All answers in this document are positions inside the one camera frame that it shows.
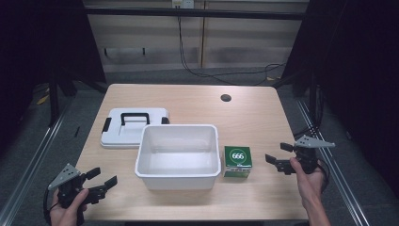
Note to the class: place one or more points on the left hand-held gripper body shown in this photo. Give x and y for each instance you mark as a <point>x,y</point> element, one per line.
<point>69,185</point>

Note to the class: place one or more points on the black horizontal bar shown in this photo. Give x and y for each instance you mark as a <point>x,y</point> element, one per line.
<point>194,13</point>

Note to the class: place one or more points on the white wall outlet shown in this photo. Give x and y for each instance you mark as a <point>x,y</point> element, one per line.
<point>183,3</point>

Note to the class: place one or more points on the person's right hand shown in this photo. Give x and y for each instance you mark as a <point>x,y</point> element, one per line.
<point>309,185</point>

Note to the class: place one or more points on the metal floor rail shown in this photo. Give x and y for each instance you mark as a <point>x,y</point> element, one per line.
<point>338,175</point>
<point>34,163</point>

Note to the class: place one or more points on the white plastic storage bin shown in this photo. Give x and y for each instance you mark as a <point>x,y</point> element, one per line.
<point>178,157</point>

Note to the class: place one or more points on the dark curtain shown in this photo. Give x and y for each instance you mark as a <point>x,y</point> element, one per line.
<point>37,47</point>
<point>360,78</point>

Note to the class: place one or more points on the green and white carton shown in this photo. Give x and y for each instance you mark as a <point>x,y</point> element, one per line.
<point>237,161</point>

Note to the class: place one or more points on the yellow floor tape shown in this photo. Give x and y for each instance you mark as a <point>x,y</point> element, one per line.
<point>43,99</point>

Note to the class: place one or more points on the black stand leg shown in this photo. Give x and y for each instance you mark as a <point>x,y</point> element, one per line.
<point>54,100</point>
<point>312,100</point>

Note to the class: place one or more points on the person's left hand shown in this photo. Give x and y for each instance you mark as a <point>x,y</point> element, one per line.
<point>67,215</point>

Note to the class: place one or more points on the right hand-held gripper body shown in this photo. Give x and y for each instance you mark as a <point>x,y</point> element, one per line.
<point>306,157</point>

